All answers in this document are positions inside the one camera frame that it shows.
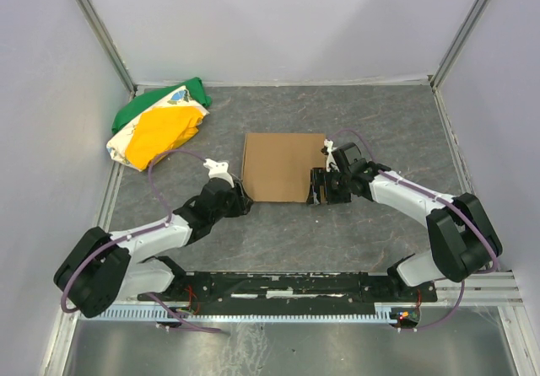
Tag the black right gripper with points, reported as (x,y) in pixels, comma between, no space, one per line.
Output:
(322,186)

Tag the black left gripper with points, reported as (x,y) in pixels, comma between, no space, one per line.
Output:
(241,196)

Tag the brown cardboard box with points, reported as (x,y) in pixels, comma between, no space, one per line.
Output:
(277,166)

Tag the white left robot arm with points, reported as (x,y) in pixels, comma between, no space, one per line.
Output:
(103,267)

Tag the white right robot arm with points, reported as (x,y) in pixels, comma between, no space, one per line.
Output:
(462,240)

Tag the green yellow white cloth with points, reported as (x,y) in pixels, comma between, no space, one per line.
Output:
(157,121)

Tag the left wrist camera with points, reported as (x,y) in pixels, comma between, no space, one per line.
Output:
(218,170)

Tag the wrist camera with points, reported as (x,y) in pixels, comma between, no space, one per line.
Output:
(346,159)
(218,170)

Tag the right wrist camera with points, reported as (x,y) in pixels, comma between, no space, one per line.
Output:
(346,159)

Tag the light blue slotted cable duct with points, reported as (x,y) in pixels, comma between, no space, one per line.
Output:
(153,312)

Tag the aluminium frame rail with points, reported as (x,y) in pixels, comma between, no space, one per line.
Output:
(497,289)

